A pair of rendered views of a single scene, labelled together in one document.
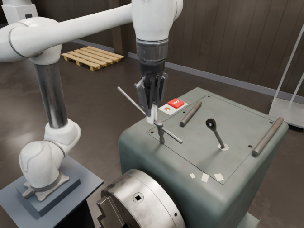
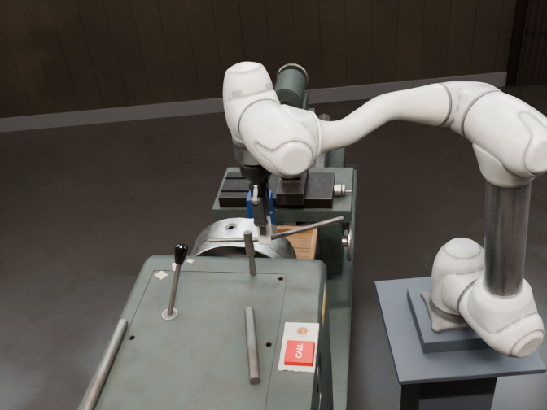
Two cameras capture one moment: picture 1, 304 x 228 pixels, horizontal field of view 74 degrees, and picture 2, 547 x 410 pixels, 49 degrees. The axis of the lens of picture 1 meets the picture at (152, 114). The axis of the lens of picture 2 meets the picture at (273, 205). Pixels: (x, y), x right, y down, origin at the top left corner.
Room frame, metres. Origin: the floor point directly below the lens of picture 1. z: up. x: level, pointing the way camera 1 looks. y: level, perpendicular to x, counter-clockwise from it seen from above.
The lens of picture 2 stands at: (1.53, -0.62, 2.26)
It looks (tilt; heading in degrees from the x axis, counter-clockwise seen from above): 36 degrees down; 145
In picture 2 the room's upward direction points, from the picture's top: 6 degrees counter-clockwise
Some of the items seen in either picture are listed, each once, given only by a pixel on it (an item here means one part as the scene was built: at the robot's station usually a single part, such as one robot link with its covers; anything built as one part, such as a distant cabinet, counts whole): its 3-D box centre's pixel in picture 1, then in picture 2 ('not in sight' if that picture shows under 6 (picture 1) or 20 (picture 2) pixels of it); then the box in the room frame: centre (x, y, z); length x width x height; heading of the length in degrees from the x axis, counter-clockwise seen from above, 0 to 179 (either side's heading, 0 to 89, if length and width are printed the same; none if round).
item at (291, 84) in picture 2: not in sight; (290, 106); (-0.47, 0.91, 1.01); 0.30 x 0.20 x 0.29; 134
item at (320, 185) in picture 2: not in sight; (277, 189); (-0.05, 0.50, 0.95); 0.43 x 0.18 x 0.04; 44
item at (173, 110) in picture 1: (173, 111); (299, 354); (0.82, -0.10, 1.23); 0.13 x 0.08 x 0.06; 134
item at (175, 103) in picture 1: (176, 103); (299, 354); (0.84, -0.12, 1.26); 0.06 x 0.06 x 0.02; 44
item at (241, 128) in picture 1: (199, 159); (222, 388); (0.66, -0.23, 1.06); 0.59 x 0.48 x 0.39; 134
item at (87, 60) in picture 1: (92, 57); not in sight; (4.85, 1.46, 0.06); 1.37 x 0.91 x 0.12; 54
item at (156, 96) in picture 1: (155, 90); (260, 203); (0.59, -0.01, 1.47); 0.04 x 0.01 x 0.11; 44
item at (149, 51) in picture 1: (152, 48); (254, 146); (0.58, 0.00, 1.61); 0.09 x 0.09 x 0.06
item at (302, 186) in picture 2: not in sight; (292, 183); (0.01, 0.52, 1.00); 0.20 x 0.10 x 0.05; 134
